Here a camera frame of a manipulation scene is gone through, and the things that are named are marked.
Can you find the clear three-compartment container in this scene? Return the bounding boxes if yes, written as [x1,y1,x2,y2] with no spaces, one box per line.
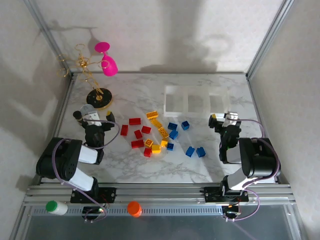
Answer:
[163,84,231,118]

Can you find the pink plastic wine glass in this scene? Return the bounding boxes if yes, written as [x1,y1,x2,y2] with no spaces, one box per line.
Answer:
[94,41,119,77]

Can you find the small black controller board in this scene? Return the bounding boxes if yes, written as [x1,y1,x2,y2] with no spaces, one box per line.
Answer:
[222,204,242,217]
[82,206,111,221]

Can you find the white bottle green cap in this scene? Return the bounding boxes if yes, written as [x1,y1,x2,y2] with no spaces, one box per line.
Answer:
[45,199,69,216]

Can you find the orange capped bottle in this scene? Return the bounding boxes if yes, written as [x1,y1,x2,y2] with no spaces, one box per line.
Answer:
[126,201,143,218]

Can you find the perforated grey metal strip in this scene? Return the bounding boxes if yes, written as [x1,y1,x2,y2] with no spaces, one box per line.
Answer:
[29,206,225,216]

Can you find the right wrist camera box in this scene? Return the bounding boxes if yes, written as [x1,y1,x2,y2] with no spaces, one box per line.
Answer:
[223,111,240,127]

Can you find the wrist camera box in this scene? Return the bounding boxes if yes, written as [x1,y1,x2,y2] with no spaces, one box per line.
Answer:
[79,104,101,126]
[223,111,240,127]

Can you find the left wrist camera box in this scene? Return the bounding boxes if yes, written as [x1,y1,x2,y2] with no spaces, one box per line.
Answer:
[79,104,101,126]

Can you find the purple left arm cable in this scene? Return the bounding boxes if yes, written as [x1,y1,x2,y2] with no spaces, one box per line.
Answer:
[51,119,121,223]

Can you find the aluminium side rail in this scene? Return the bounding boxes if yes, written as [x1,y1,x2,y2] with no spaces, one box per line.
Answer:
[246,72,268,141]
[52,73,76,141]

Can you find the gold wire glass rack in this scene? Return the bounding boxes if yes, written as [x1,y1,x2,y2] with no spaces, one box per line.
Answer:
[56,43,115,111]

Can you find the aluminium frame post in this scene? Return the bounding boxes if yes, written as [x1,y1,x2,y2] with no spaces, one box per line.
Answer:
[246,0,295,80]
[24,0,77,80]

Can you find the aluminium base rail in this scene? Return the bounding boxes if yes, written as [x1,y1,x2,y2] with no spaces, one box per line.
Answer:
[22,183,298,208]

